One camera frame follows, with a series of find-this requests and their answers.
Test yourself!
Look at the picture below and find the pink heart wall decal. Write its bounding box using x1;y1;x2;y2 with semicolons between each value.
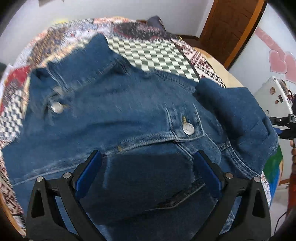
256;27;296;75

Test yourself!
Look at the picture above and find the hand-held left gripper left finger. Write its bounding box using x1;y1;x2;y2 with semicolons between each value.
25;150;105;241

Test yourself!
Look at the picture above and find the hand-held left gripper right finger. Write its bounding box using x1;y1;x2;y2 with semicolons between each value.
193;150;272;241

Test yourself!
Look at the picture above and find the patterned woven blanket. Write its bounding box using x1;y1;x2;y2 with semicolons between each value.
0;17;228;237

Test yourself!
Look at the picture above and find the black cable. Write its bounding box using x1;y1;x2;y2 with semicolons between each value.
276;211;290;232

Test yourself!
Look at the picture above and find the brown wooden door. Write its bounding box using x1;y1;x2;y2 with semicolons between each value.
199;0;266;70

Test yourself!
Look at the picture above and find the blue denim jacket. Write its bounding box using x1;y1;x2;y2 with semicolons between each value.
2;34;279;241

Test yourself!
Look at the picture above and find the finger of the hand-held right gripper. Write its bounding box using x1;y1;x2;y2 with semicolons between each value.
276;128;296;140
269;116;289;128

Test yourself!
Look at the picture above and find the white appliance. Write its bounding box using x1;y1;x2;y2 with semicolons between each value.
253;75;296;123

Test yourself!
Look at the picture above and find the person's right hand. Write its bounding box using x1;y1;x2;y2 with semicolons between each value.
290;139;296;172

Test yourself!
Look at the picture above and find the dark cloth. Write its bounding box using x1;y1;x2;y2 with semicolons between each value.
146;16;167;31

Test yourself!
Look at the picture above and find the green blue printed sheet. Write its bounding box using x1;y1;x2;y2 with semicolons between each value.
262;145;284;208

